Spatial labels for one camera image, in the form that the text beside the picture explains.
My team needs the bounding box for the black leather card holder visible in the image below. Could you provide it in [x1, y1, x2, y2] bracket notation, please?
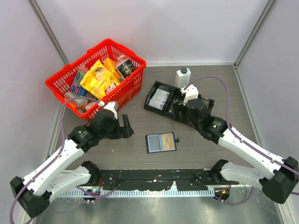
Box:
[145, 133, 179, 154]

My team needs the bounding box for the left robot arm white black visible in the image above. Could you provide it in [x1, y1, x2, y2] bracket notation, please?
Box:
[10, 109, 134, 218]

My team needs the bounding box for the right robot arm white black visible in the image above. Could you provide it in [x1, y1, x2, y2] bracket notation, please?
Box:
[173, 98, 299, 204]

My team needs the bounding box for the white VIP card bottom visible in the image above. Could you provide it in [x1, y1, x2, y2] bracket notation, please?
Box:
[149, 100, 164, 110]

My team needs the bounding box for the white vip card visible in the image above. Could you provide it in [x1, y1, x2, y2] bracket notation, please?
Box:
[149, 100, 164, 110]
[155, 89, 170, 98]
[151, 95, 167, 102]

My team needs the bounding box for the black three-compartment card tray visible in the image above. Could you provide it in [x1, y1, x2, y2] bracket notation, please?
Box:
[143, 80, 215, 128]

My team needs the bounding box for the white VIP card top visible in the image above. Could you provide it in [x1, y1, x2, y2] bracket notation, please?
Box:
[155, 89, 170, 98]

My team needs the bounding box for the white VIP card middle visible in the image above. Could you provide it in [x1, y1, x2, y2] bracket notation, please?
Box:
[151, 95, 167, 102]

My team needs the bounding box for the clear plastic wrapped pack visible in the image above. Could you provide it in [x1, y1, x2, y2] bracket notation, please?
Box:
[64, 91, 88, 107]

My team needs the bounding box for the white bottle black cap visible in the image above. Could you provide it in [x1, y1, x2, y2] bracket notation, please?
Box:
[174, 67, 191, 89]

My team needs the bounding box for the red plastic shopping basket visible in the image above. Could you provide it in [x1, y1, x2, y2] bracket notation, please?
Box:
[45, 39, 146, 108]

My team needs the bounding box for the yellow snack bag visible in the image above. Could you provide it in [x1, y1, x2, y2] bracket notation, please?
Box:
[80, 60, 120, 100]

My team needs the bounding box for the blue green snack pack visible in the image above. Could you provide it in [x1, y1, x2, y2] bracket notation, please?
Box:
[71, 71, 87, 97]

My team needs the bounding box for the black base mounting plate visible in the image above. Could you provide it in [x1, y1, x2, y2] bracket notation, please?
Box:
[96, 168, 239, 191]

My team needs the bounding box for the black gold patterned box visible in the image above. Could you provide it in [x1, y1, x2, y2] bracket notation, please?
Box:
[116, 59, 136, 78]

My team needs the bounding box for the orange snack box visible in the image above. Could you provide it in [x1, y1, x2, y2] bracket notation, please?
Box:
[103, 58, 118, 76]

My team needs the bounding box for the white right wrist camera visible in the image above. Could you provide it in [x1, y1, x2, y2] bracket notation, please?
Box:
[180, 84, 199, 106]

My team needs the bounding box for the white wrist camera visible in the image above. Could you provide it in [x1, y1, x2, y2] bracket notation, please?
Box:
[103, 101, 118, 119]
[180, 84, 199, 106]

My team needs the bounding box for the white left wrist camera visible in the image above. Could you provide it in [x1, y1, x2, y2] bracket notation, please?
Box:
[103, 101, 118, 119]

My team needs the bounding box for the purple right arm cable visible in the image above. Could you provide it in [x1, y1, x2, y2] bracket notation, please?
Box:
[181, 76, 299, 205]

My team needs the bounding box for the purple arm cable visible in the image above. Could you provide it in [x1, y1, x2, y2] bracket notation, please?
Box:
[181, 76, 299, 205]
[9, 98, 106, 224]

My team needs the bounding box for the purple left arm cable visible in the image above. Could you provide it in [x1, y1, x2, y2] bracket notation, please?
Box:
[9, 98, 106, 224]

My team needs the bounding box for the white slotted cable duct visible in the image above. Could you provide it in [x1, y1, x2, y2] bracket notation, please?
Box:
[60, 188, 215, 198]

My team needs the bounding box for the aluminium frame profile right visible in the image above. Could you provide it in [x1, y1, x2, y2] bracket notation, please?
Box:
[234, 0, 277, 69]

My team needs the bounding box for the aluminium frame profile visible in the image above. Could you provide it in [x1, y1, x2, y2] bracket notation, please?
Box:
[234, 0, 277, 69]
[28, 0, 69, 64]

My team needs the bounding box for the aluminium frame profile left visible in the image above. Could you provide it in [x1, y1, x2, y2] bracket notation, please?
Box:
[28, 0, 69, 64]

